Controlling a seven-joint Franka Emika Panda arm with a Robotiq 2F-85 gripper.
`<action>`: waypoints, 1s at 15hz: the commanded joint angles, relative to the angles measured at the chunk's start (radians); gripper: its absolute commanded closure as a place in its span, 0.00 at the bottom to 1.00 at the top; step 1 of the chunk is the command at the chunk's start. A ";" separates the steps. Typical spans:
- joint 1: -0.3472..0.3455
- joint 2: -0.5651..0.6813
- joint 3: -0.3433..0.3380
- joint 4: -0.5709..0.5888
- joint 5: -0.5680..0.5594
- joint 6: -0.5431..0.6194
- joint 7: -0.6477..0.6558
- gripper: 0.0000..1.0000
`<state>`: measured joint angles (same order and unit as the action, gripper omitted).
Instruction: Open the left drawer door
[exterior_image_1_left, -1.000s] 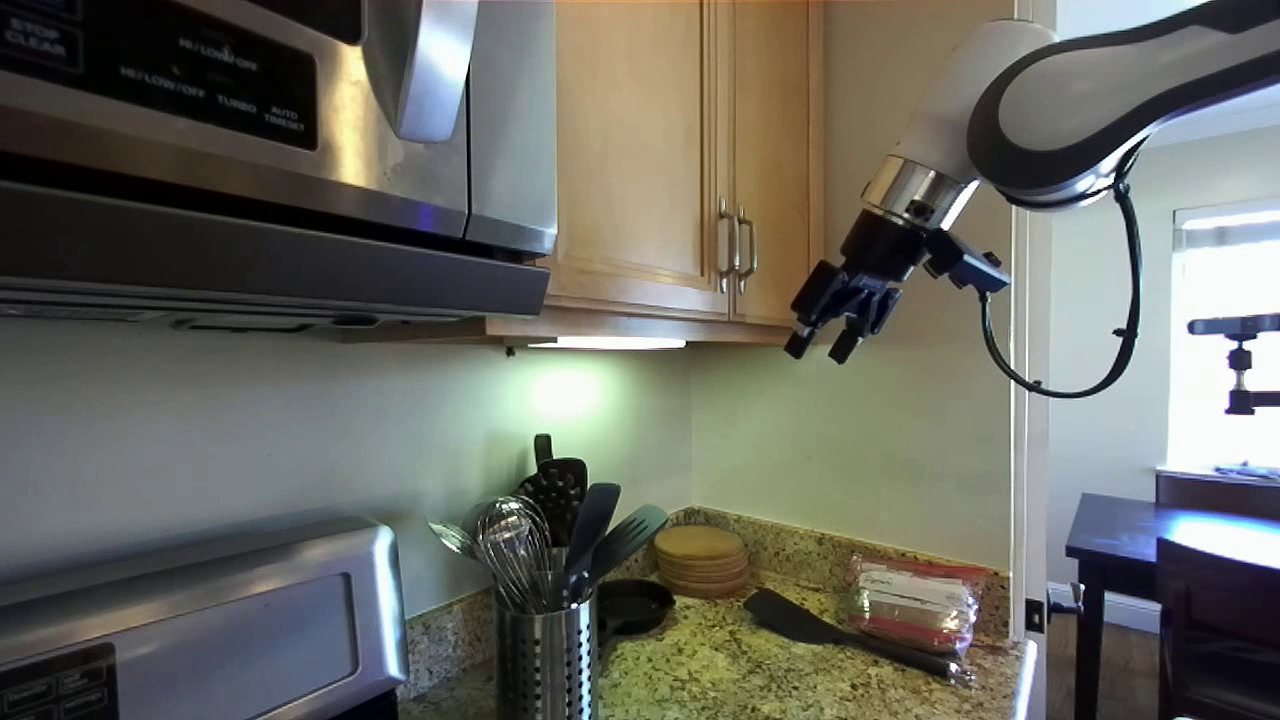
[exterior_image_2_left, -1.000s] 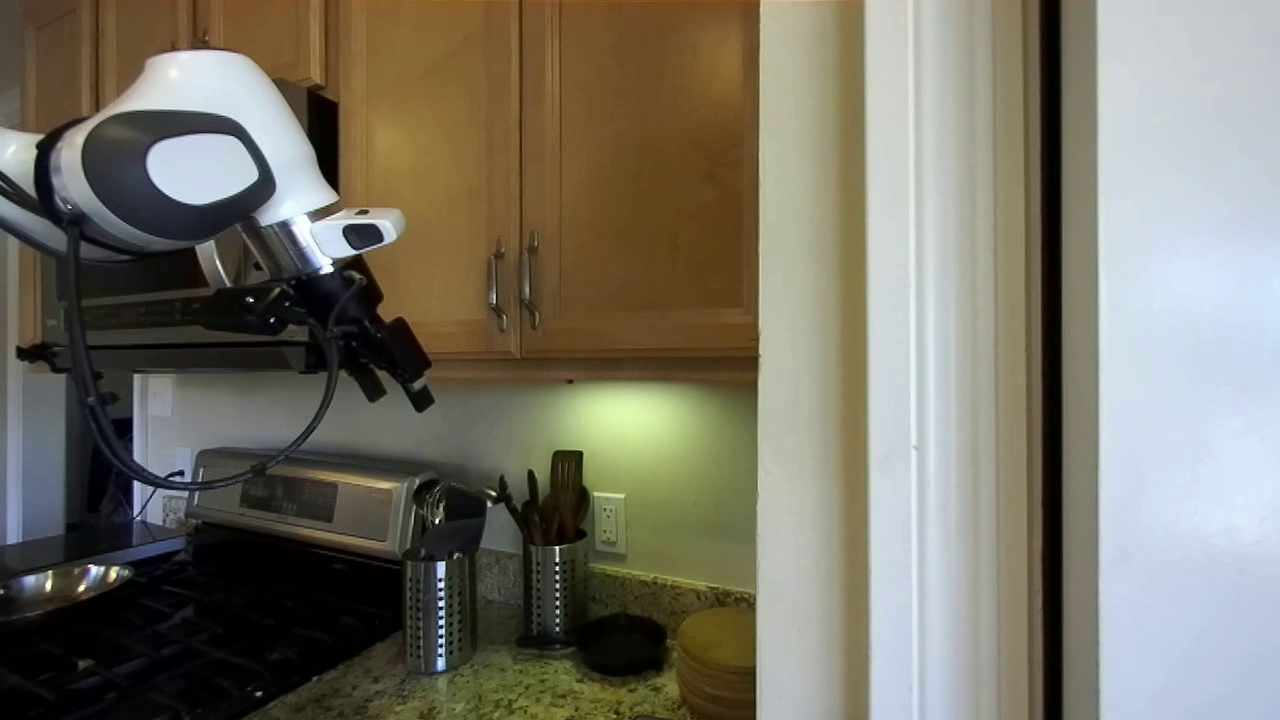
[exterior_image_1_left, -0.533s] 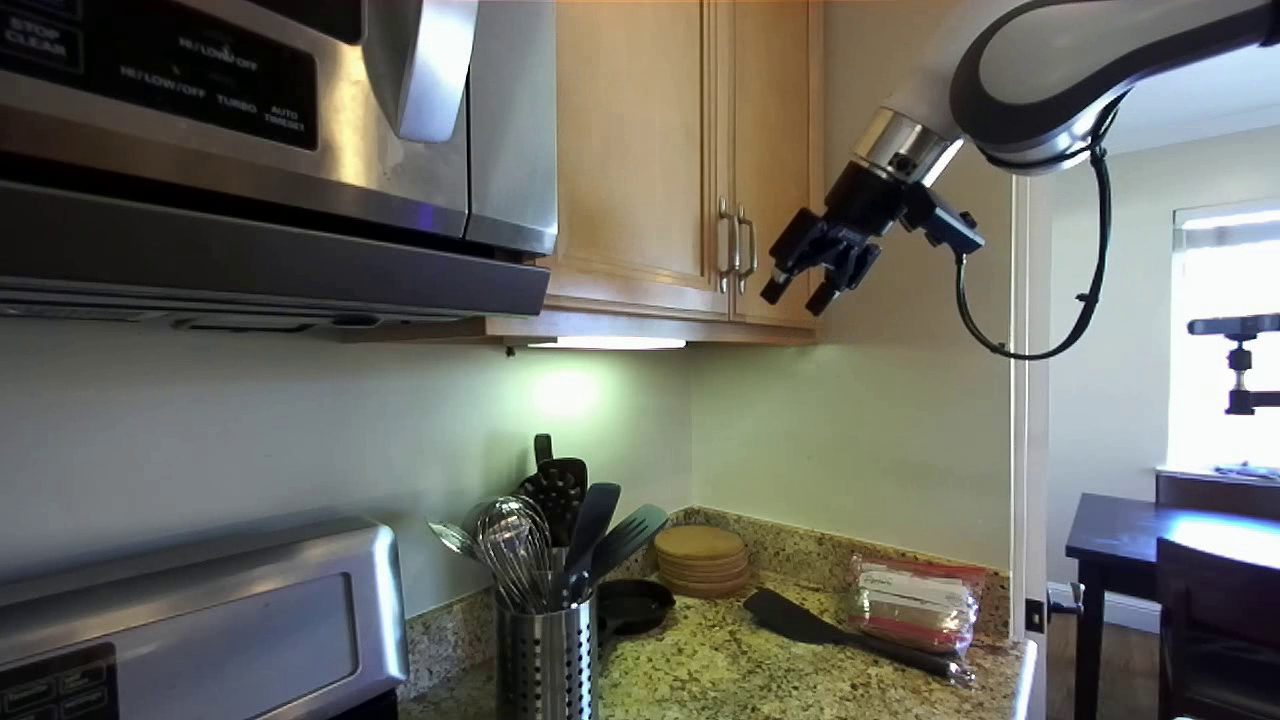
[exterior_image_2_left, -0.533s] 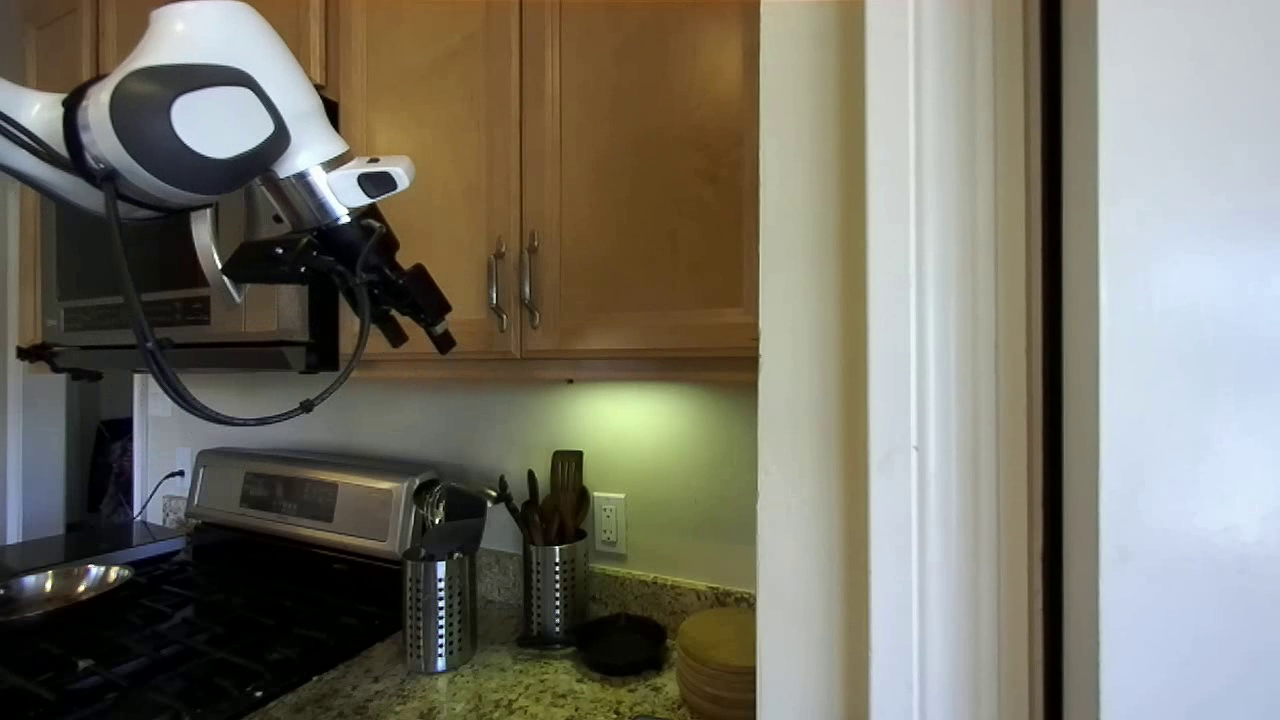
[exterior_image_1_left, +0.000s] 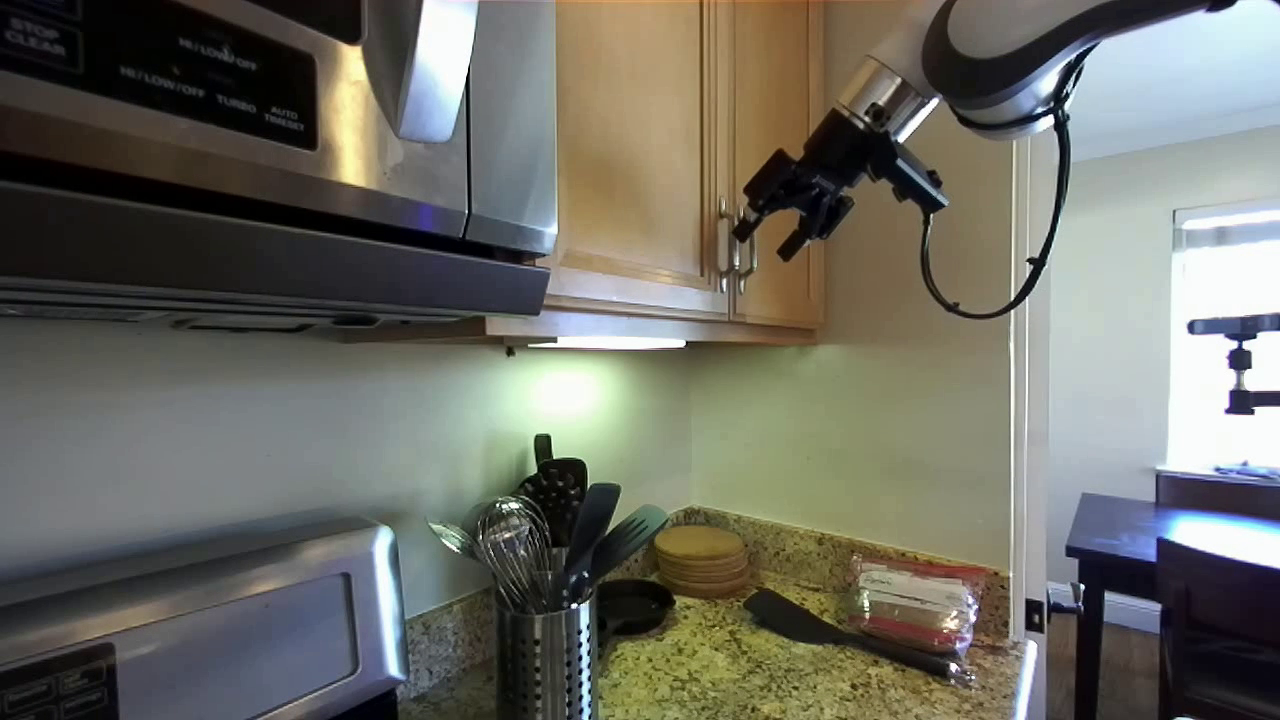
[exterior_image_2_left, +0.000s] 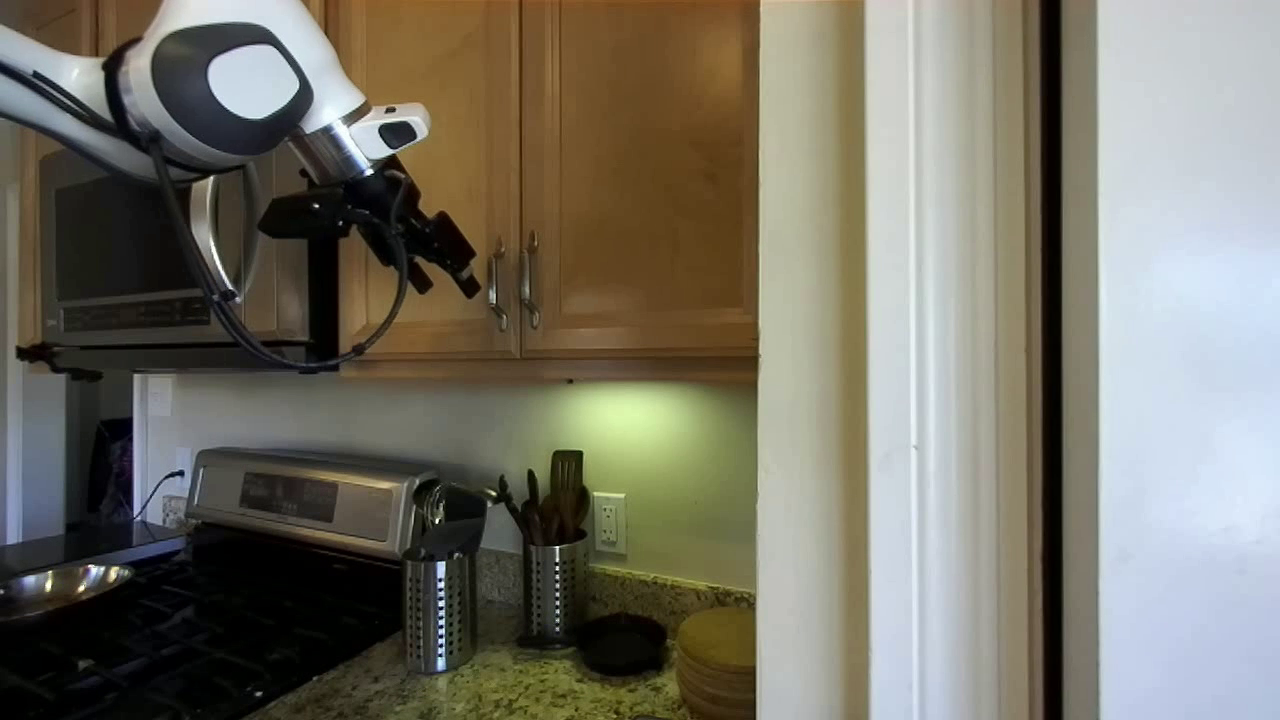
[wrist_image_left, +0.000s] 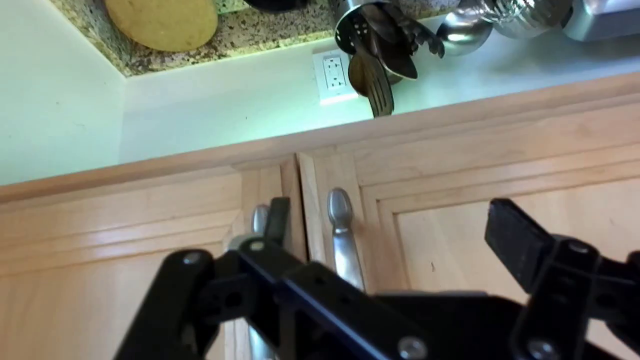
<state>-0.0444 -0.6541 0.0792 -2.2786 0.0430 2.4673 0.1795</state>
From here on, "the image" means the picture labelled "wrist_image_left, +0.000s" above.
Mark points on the wooden cabinet door staying shut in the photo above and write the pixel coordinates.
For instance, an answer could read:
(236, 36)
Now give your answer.
(101, 267)

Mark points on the wooden cabinet door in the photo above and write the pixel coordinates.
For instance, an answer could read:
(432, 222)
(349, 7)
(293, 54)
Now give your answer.
(500, 200)

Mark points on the wooden wall cabinet frame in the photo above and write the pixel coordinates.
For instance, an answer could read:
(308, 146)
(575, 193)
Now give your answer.
(532, 100)

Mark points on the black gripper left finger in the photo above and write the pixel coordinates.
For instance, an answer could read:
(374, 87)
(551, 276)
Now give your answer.
(173, 301)

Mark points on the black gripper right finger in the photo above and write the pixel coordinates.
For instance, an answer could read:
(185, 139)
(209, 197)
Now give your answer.
(553, 286)

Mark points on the black plastic ladle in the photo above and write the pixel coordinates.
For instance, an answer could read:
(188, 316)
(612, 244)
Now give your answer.
(400, 51)

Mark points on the steel ladle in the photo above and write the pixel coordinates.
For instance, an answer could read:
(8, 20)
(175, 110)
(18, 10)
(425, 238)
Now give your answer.
(462, 32)

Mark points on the wooden spoon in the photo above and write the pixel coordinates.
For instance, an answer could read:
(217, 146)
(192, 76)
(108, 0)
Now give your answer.
(357, 72)

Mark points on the white wall outlet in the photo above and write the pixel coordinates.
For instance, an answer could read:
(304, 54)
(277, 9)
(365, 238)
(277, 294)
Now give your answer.
(330, 76)

